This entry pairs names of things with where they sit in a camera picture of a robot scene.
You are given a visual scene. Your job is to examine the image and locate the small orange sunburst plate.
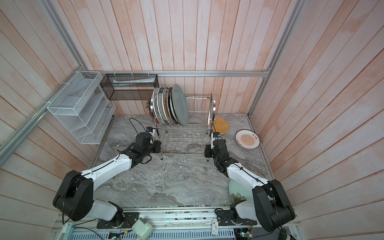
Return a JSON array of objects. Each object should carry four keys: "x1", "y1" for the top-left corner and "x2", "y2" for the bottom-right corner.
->
[{"x1": 235, "y1": 129, "x2": 261, "y2": 150}]

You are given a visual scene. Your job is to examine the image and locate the utensils in red cup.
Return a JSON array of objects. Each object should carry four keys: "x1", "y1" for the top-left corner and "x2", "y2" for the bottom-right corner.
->
[{"x1": 146, "y1": 100, "x2": 151, "y2": 112}]

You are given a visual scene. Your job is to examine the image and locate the grey green plain plate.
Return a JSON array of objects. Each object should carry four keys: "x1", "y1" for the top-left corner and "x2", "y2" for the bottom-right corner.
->
[{"x1": 171, "y1": 84, "x2": 189, "y2": 126}]

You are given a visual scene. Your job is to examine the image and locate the black mesh wall basket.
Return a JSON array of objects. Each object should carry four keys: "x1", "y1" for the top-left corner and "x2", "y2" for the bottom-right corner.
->
[{"x1": 101, "y1": 73, "x2": 159, "y2": 101}]

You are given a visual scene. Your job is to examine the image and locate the white plate green text rim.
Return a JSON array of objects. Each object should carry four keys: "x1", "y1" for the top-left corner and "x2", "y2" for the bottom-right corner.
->
[{"x1": 157, "y1": 88, "x2": 166, "y2": 125}]

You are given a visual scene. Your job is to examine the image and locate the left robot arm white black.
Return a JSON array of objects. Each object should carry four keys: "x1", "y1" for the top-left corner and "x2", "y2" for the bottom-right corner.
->
[{"x1": 53, "y1": 132, "x2": 161, "y2": 228}]

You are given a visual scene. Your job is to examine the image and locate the black round plate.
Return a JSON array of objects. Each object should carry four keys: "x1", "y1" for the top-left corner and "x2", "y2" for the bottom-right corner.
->
[{"x1": 167, "y1": 87, "x2": 175, "y2": 125}]

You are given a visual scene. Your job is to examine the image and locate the light green lotus plate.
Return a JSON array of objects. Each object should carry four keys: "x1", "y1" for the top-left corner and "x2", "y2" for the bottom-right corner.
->
[{"x1": 229, "y1": 180, "x2": 254, "y2": 205}]

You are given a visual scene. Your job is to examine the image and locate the large orange sunburst plate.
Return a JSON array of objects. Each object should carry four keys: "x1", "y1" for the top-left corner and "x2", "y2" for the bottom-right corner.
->
[{"x1": 163, "y1": 88, "x2": 171, "y2": 125}]

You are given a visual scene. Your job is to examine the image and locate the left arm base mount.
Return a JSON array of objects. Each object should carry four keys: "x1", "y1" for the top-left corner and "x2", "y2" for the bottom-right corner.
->
[{"x1": 97, "y1": 211, "x2": 140, "y2": 229}]

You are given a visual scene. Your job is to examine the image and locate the yellow woven round trivet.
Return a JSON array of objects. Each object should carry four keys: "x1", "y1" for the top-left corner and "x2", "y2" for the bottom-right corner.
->
[{"x1": 213, "y1": 117, "x2": 230, "y2": 135}]

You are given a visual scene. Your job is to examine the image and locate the cream plate red berry pattern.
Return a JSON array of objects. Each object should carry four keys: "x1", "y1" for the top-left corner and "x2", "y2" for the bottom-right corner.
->
[{"x1": 171, "y1": 88, "x2": 180, "y2": 125}]

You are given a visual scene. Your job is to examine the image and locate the white wire mesh shelf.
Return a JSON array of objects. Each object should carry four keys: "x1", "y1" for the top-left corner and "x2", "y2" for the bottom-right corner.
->
[{"x1": 48, "y1": 71, "x2": 116, "y2": 145}]

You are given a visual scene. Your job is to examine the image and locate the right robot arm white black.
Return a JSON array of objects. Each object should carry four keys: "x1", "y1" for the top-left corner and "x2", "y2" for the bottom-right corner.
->
[{"x1": 205, "y1": 139, "x2": 296, "y2": 232}]

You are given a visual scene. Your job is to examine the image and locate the white plate cloud line pattern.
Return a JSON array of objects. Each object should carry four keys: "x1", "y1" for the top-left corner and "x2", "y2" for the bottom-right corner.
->
[{"x1": 150, "y1": 88, "x2": 159, "y2": 124}]

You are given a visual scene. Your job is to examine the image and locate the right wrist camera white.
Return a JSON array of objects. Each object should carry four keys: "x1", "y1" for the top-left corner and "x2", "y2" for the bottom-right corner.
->
[{"x1": 210, "y1": 131, "x2": 221, "y2": 149}]

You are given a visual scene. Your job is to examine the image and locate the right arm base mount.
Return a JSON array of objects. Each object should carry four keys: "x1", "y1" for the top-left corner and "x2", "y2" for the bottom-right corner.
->
[{"x1": 214, "y1": 208, "x2": 258, "y2": 227}]

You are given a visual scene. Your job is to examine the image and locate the white green box device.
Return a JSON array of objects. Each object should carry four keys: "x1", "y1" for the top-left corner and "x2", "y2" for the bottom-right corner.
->
[{"x1": 132, "y1": 218, "x2": 154, "y2": 240}]

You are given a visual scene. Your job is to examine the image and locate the stainless steel dish rack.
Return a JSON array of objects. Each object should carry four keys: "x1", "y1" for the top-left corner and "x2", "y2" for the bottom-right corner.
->
[{"x1": 153, "y1": 94, "x2": 217, "y2": 155}]

